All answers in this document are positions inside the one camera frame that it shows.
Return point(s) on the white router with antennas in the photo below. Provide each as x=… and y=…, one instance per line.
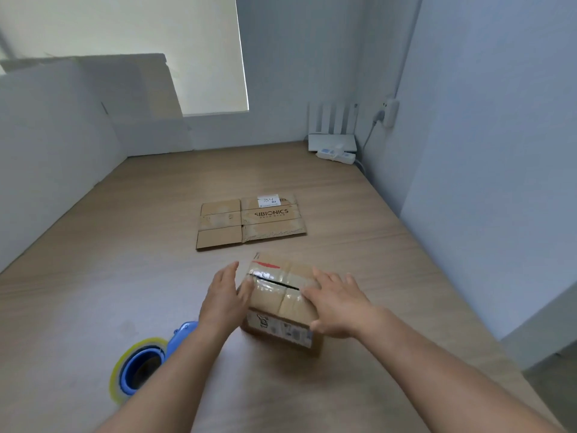
x=333, y=143

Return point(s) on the peeled-surface cardboard box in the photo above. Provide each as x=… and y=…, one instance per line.
x=279, y=306

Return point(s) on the person's left hand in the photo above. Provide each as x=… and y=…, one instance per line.
x=223, y=306

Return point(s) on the person's left forearm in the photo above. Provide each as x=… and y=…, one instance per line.
x=167, y=392

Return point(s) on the person's right forearm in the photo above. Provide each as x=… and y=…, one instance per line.
x=451, y=374

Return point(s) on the blue tape dispenser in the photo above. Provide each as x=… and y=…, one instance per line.
x=185, y=333

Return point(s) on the bright window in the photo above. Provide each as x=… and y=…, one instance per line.
x=203, y=49

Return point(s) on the person's right hand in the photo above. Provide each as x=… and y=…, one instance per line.
x=342, y=311

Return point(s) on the black-lettered cardboard box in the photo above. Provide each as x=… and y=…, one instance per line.
x=218, y=223

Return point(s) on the white foam partition board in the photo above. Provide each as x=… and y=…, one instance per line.
x=54, y=166

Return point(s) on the white power strip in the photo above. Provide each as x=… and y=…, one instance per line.
x=347, y=158

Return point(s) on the clear yellowish tape roll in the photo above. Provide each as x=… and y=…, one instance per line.
x=115, y=383

